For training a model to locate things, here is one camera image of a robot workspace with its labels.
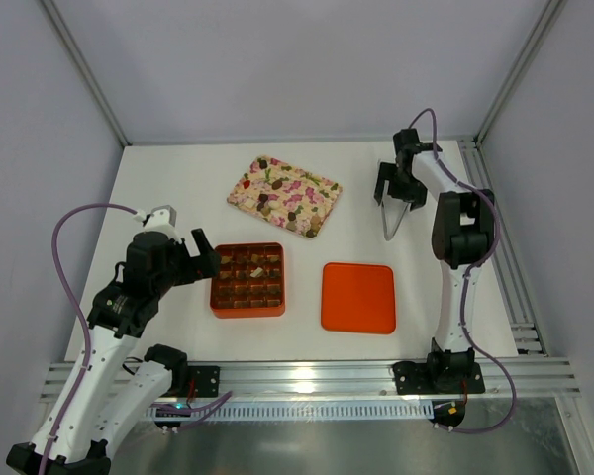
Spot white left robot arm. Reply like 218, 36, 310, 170
6, 229, 221, 474

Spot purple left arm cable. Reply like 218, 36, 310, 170
39, 203, 145, 475

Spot orange chocolate box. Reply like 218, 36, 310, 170
209, 242, 287, 319

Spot floral tray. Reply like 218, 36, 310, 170
227, 155, 344, 239

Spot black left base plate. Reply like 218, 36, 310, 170
187, 365, 221, 399

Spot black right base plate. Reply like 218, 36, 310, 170
392, 361, 486, 395

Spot aluminium table rail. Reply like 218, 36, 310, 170
39, 358, 583, 402

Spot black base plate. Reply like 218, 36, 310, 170
392, 361, 486, 395
187, 365, 221, 399

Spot metal tongs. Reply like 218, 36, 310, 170
379, 196, 410, 242

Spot orange box lid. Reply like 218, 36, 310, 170
321, 262, 396, 335

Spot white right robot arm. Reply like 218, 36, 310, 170
373, 128, 498, 395

